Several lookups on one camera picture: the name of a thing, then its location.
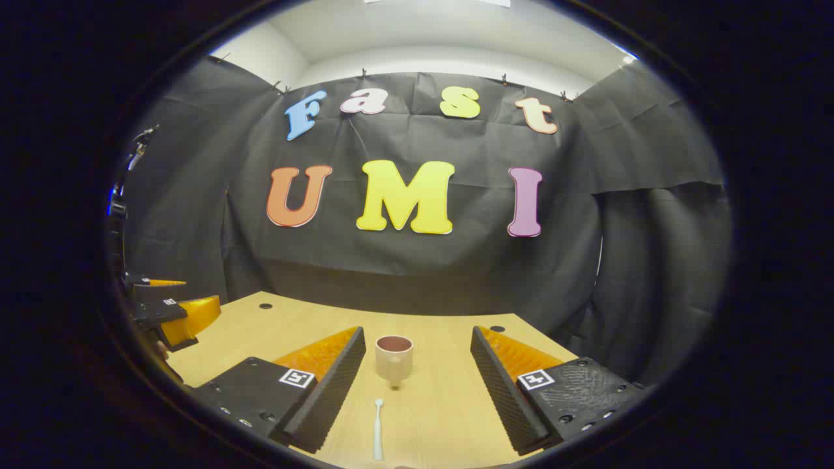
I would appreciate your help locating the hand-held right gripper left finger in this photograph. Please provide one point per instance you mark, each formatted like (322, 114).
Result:
(332, 391)

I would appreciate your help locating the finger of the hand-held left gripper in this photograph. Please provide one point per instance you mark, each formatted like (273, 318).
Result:
(140, 281)
(156, 314)

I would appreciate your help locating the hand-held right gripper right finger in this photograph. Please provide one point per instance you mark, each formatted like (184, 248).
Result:
(505, 397)

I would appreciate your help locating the white toothbrush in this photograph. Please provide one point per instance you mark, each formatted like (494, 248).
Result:
(378, 436)

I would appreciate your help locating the beige cup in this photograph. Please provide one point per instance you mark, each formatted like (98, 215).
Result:
(393, 368)

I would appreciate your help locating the wooden desktop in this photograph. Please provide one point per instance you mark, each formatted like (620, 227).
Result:
(430, 417)

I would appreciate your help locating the black backdrop cloth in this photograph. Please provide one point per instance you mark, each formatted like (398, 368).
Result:
(456, 273)

